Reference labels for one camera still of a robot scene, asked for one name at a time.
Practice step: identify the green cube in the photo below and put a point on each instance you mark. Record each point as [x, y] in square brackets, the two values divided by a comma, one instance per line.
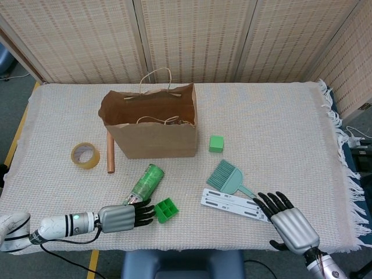
[216, 143]

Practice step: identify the teal mini dustpan brush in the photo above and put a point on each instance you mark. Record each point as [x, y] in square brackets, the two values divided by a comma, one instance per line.
[229, 180]

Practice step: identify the black box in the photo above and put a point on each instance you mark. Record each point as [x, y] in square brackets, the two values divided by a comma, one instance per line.
[363, 160]

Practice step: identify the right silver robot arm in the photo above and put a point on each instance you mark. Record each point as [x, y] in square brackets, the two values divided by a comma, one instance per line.
[322, 267]

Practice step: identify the wooden dowel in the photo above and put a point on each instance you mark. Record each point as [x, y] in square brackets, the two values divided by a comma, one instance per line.
[110, 157]

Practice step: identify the beige woven tablecloth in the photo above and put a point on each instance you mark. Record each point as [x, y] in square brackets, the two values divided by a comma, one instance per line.
[261, 116]

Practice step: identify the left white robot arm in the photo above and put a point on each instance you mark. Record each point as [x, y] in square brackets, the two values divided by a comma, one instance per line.
[55, 226]

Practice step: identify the blue chair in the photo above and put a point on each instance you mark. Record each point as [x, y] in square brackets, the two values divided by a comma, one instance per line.
[180, 264]

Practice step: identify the yellow packing tape roll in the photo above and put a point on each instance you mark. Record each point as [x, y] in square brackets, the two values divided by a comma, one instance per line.
[93, 162]

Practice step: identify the brown paper bag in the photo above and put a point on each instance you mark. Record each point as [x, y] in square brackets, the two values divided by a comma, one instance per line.
[157, 142]

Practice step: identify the green plastic compartment block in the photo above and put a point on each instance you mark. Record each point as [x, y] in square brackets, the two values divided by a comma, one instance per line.
[165, 210]

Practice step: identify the green chip can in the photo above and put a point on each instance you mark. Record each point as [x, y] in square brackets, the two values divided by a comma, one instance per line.
[146, 183]

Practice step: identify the white folding laptop stand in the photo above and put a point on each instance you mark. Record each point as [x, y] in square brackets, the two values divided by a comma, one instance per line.
[229, 202]

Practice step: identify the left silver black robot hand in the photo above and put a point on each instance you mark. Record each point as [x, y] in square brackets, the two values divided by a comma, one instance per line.
[116, 219]

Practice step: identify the woven folding screen panel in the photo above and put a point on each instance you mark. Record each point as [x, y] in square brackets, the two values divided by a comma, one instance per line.
[72, 37]
[348, 72]
[194, 37]
[296, 37]

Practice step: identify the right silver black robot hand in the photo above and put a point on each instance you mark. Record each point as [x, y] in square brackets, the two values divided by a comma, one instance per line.
[293, 229]

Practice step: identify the white power strip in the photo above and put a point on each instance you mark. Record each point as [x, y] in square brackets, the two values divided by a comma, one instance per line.
[356, 141]

